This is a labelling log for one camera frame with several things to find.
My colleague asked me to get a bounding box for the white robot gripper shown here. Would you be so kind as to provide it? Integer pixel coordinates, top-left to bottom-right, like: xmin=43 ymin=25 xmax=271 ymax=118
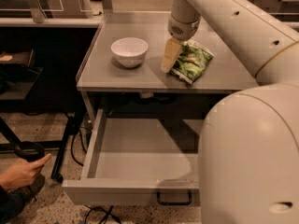
xmin=161 ymin=16 xmax=200 ymax=73

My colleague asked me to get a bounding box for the green jalapeno chip bag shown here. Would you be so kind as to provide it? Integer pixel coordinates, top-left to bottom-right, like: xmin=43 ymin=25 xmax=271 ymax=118
xmin=170 ymin=40 xmax=214 ymax=84

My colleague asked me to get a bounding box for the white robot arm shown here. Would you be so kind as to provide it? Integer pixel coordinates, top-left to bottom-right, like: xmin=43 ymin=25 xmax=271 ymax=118
xmin=169 ymin=0 xmax=299 ymax=224

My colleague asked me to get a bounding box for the grey open top drawer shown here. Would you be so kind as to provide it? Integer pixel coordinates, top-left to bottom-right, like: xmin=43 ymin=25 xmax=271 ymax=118
xmin=63 ymin=110 xmax=203 ymax=206

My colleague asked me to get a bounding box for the person's bare hand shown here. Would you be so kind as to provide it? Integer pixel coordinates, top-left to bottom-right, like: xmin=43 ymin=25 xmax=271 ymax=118
xmin=0 ymin=154 xmax=51 ymax=191

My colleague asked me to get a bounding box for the white ceramic bowl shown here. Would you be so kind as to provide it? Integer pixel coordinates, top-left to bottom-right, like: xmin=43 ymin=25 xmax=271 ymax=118
xmin=111 ymin=37 xmax=149 ymax=68

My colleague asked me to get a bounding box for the grey cabinet table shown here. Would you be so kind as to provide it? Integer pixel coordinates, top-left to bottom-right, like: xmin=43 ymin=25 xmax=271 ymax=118
xmin=77 ymin=12 xmax=257 ymax=120

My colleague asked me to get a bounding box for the black round controller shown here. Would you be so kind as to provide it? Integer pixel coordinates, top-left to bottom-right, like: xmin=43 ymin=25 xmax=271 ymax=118
xmin=14 ymin=141 xmax=45 ymax=162

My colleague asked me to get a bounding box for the dark right shoe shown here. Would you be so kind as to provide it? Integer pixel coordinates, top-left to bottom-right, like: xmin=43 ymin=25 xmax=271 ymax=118
xmin=11 ymin=175 xmax=45 ymax=203

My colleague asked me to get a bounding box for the blue jeans leg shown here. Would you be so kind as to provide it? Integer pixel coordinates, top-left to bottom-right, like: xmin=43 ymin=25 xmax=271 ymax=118
xmin=0 ymin=187 xmax=28 ymax=224

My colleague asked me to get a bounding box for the black drawer handle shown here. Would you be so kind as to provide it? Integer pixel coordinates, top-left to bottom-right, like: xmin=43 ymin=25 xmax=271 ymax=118
xmin=156 ymin=191 xmax=192 ymax=206

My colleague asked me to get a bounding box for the black floor cable front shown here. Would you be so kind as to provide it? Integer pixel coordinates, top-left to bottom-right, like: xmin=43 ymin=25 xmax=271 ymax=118
xmin=81 ymin=204 xmax=123 ymax=224

